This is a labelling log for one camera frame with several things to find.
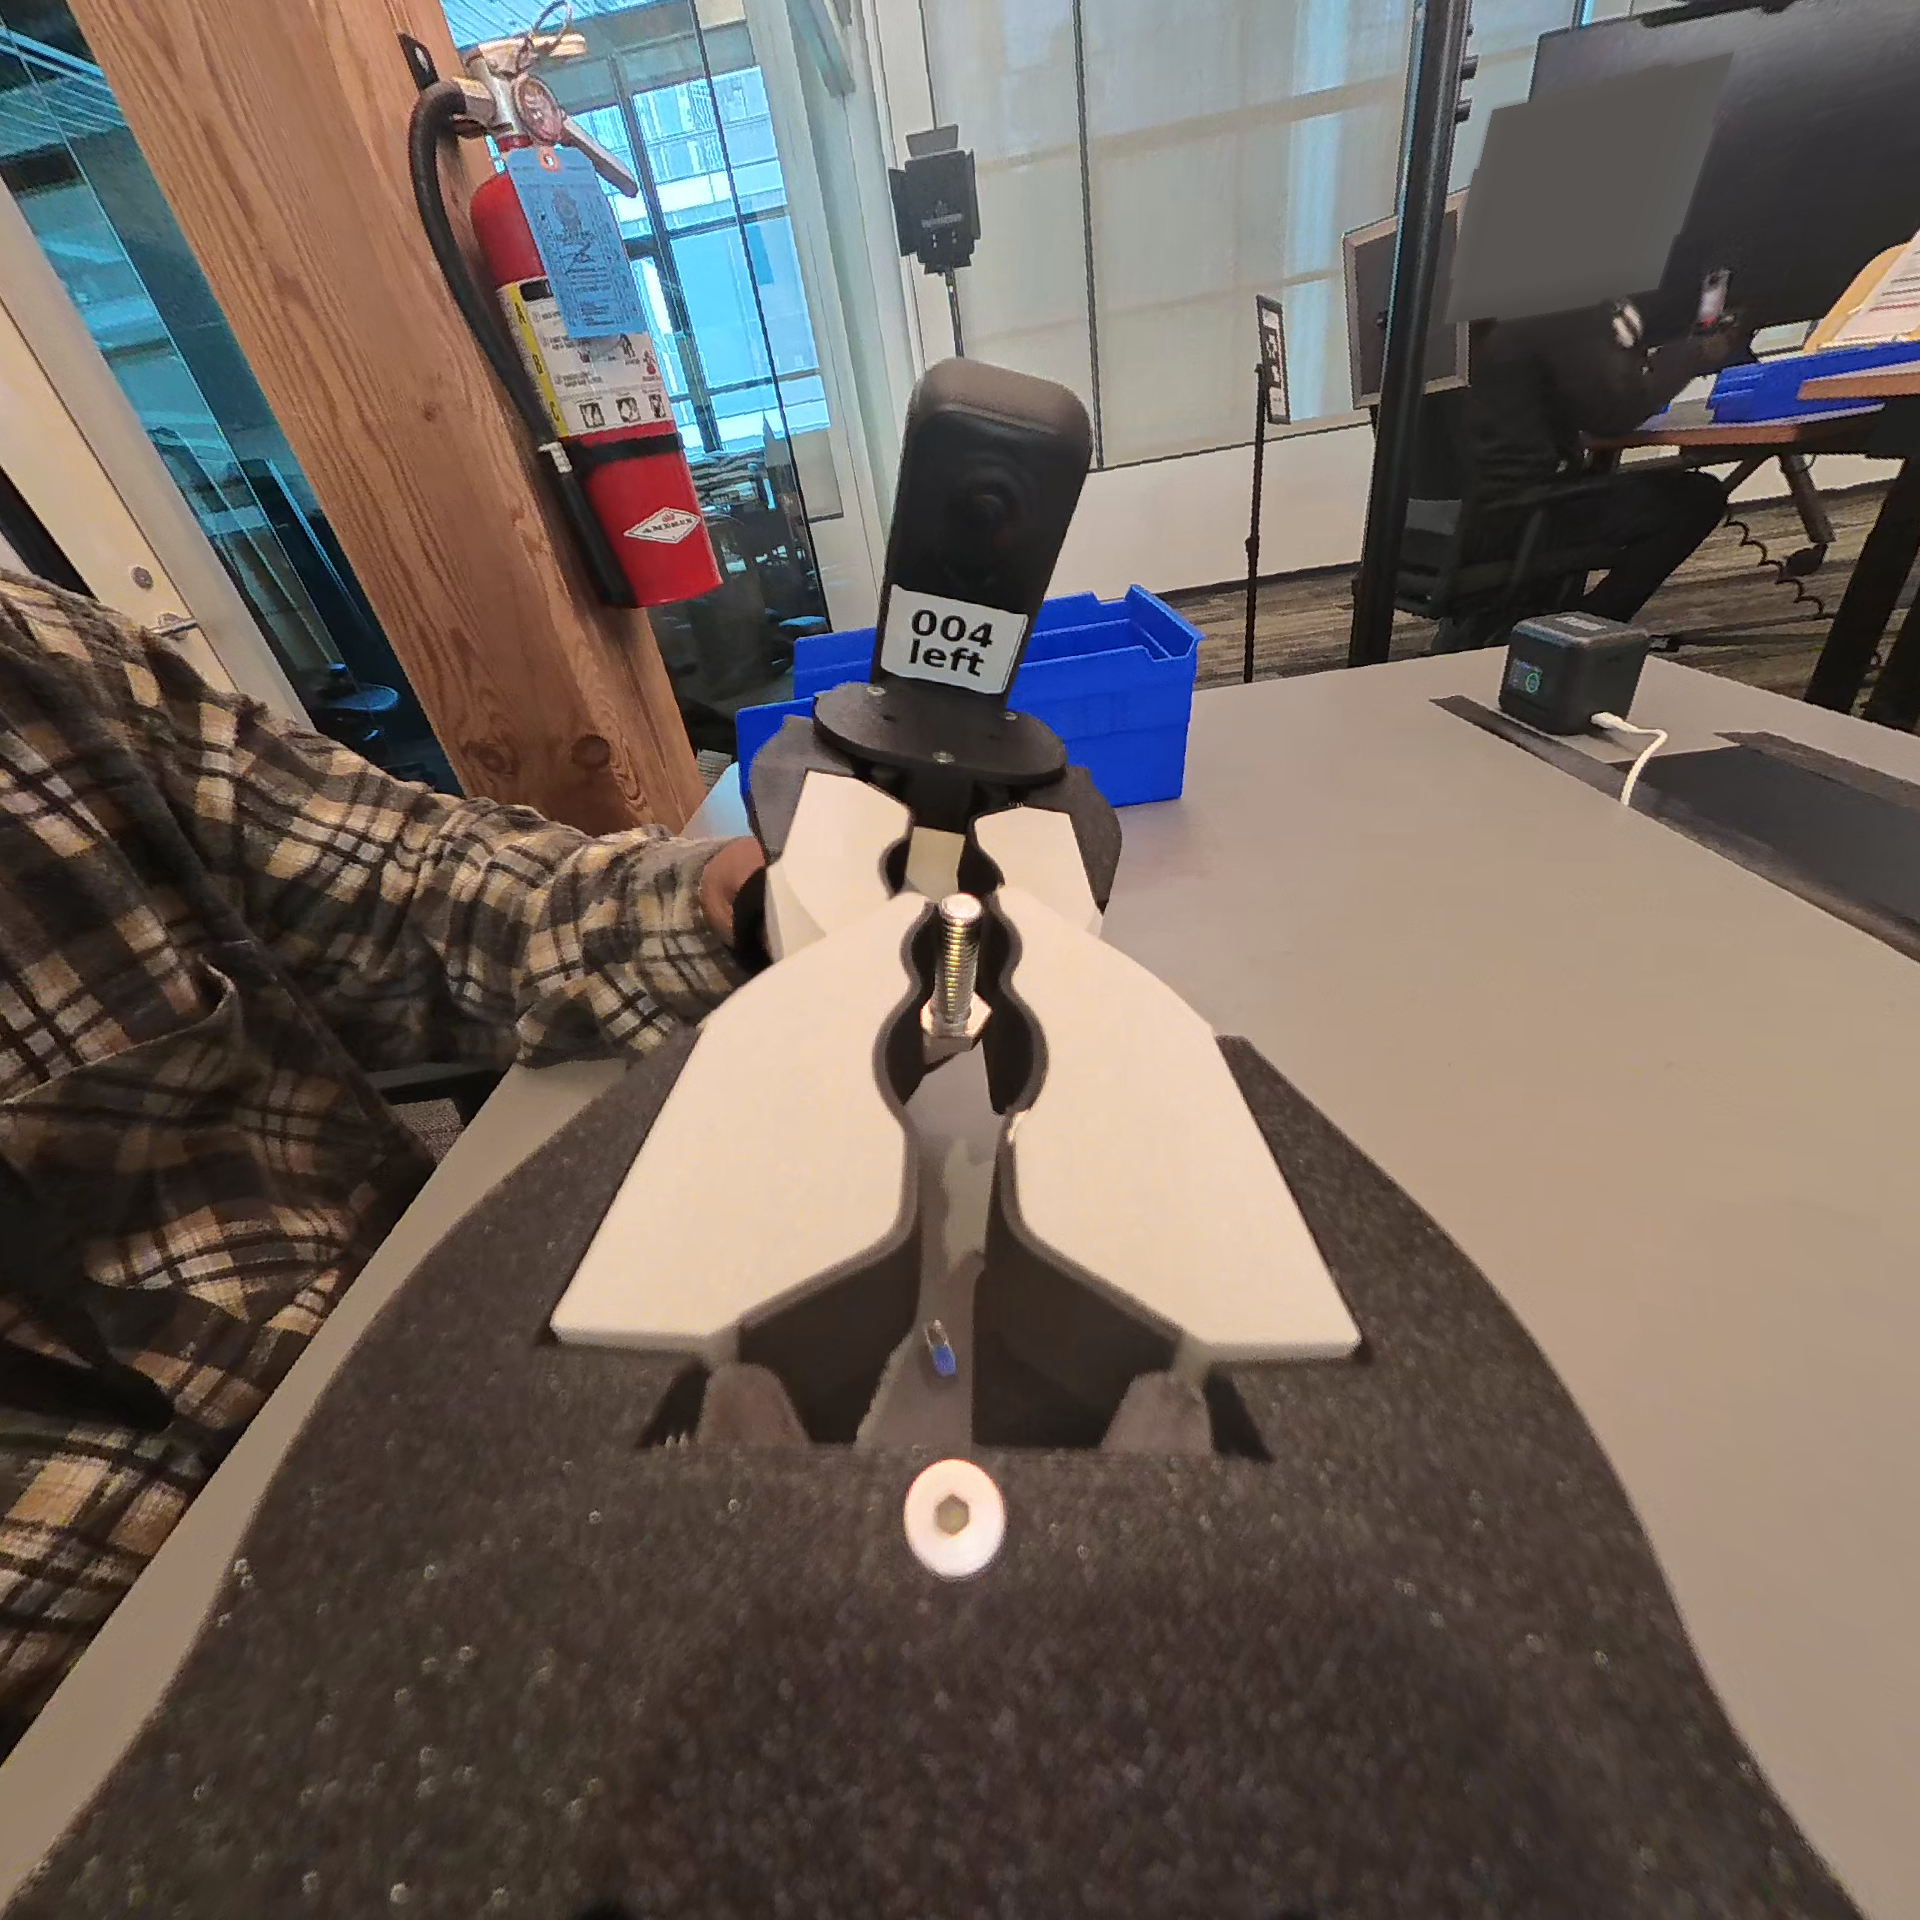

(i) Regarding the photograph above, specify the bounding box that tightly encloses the black office chair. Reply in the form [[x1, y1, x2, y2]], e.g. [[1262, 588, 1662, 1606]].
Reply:
[[1394, 495, 1521, 650]]

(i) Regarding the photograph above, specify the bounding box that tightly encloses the thin black stand with sign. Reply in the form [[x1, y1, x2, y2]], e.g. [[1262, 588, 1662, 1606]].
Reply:
[[1239, 295, 1292, 683]]

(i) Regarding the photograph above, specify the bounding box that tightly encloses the thick black pole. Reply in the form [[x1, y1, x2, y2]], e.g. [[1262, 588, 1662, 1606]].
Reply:
[[1346, 0, 1482, 669]]

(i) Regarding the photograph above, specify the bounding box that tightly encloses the person's plaid shirt torso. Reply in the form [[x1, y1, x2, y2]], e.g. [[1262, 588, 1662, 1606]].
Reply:
[[0, 570, 519, 1758]]

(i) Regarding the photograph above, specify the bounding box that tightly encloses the blue flat object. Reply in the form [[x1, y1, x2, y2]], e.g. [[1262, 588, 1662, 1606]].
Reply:
[[735, 585, 1204, 812]]

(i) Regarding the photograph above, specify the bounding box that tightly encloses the wooden pillar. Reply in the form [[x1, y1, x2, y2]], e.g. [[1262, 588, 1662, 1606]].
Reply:
[[67, 0, 706, 835]]

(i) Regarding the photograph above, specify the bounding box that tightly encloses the black light panel on stand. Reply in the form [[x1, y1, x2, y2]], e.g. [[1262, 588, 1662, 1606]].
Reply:
[[886, 124, 985, 361]]

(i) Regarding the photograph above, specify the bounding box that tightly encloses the grey monitor back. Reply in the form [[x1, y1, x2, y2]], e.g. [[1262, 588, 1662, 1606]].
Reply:
[[1342, 194, 1471, 410]]

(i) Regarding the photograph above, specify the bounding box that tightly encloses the large black monitor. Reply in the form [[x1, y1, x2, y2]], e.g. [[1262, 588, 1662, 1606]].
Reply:
[[1530, 0, 1920, 339]]

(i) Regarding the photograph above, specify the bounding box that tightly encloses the blue tray on desk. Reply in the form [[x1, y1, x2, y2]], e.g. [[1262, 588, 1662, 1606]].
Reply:
[[1709, 343, 1920, 426]]

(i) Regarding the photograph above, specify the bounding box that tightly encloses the small black charger box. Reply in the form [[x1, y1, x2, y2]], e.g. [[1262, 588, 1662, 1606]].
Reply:
[[1500, 613, 1652, 735]]

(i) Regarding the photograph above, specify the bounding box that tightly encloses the silver hex bolt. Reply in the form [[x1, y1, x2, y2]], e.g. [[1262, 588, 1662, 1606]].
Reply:
[[919, 892, 993, 1045]]

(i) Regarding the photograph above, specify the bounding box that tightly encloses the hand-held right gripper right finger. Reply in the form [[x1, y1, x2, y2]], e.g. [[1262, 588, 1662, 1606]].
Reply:
[[989, 884, 1364, 1369]]

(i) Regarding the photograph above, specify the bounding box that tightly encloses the red fire extinguisher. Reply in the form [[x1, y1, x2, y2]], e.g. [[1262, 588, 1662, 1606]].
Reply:
[[412, 30, 724, 607]]

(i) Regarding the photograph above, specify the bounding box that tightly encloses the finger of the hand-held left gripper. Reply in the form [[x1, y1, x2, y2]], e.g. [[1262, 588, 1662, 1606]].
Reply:
[[972, 802, 1106, 942], [762, 767, 921, 969]]

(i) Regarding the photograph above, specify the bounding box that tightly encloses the wooden desk with black legs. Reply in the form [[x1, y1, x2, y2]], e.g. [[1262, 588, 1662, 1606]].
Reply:
[[1590, 367, 1920, 713]]

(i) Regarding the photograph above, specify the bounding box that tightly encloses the person's left forearm plaid sleeve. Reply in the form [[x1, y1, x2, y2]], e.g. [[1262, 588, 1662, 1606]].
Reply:
[[323, 787, 751, 1069]]

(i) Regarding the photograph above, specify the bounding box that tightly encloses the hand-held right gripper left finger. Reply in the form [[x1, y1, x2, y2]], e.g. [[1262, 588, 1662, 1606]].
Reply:
[[550, 892, 943, 1364]]

